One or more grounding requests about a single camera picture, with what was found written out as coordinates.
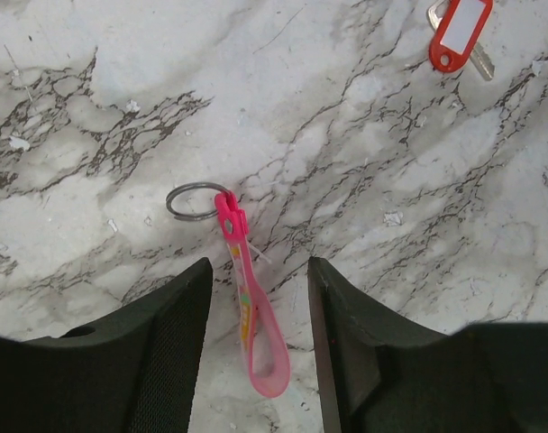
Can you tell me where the red tagged silver key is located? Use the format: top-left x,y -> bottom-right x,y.
426,0 -> 495,81

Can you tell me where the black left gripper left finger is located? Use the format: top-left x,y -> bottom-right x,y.
0,259 -> 213,432

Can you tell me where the pink strap keyring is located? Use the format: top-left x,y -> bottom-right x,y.
166,181 -> 291,399

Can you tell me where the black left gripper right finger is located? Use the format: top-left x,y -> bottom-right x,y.
307,257 -> 548,432

